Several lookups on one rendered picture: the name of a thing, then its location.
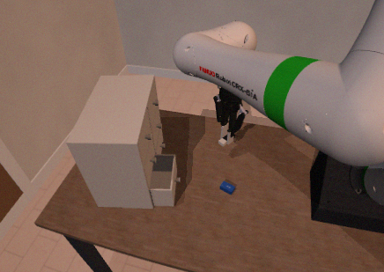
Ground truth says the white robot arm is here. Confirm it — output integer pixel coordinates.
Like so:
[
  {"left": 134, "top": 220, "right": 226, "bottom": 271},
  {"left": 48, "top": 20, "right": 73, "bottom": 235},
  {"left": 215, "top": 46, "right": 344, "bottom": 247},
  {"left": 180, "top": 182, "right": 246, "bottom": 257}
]
[{"left": 173, "top": 0, "right": 384, "bottom": 206}]

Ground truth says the tan wooden drawer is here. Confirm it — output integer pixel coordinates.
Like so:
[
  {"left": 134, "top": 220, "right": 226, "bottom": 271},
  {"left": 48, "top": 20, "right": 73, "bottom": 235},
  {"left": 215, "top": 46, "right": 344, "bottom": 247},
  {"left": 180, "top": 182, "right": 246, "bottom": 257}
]
[
  {"left": 138, "top": 109, "right": 152, "bottom": 166},
  {"left": 156, "top": 129, "right": 165, "bottom": 154},
  {"left": 149, "top": 154, "right": 181, "bottom": 206},
  {"left": 147, "top": 80, "right": 159, "bottom": 127},
  {"left": 144, "top": 140, "right": 156, "bottom": 188},
  {"left": 151, "top": 106, "right": 162, "bottom": 150}
]

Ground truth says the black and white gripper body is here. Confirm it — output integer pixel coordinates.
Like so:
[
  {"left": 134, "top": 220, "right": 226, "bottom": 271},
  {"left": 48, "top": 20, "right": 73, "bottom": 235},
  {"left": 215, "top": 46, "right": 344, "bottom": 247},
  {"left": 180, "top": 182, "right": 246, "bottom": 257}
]
[{"left": 219, "top": 89, "right": 242, "bottom": 113}]

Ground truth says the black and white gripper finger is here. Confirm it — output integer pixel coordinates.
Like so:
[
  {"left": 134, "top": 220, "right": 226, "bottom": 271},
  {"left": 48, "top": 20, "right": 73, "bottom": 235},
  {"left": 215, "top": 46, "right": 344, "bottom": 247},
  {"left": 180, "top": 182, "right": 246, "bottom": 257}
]
[
  {"left": 213, "top": 94, "right": 229, "bottom": 139},
  {"left": 226, "top": 104, "right": 248, "bottom": 144}
]

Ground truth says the blue rectangular block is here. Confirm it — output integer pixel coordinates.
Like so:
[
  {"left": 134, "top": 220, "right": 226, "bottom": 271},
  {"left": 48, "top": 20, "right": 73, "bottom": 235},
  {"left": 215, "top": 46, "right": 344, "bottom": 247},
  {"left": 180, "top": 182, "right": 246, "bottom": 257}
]
[{"left": 219, "top": 181, "right": 235, "bottom": 195}]

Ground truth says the beige small chest of drawers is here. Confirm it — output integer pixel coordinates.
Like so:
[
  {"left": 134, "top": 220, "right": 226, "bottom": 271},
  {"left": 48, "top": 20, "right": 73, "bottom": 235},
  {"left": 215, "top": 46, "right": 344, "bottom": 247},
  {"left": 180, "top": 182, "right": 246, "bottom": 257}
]
[{"left": 67, "top": 75, "right": 155, "bottom": 209}]

